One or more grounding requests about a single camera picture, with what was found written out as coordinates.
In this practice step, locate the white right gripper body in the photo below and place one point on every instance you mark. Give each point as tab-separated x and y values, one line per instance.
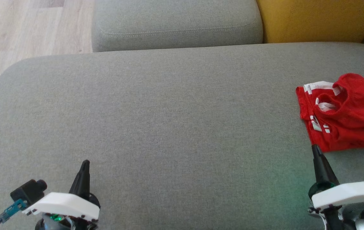
348	195

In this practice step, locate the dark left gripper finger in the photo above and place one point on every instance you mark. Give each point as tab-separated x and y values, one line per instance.
81	179

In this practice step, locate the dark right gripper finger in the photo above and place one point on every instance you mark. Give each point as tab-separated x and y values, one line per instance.
322	169

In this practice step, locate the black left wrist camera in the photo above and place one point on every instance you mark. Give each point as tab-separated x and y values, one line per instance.
30	191

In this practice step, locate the short yellow sofa backrest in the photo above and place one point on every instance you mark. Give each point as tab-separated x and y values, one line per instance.
316	19

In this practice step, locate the red mesh jersey white stripe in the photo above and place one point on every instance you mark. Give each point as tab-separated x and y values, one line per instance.
358	108

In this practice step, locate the large grey sofa seat cushion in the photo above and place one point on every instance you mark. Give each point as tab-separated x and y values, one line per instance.
169	127

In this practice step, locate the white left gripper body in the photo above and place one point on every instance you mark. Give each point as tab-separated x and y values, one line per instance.
63	206

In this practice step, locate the small grey sofa seat cushion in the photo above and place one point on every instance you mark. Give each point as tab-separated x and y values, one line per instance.
175	22

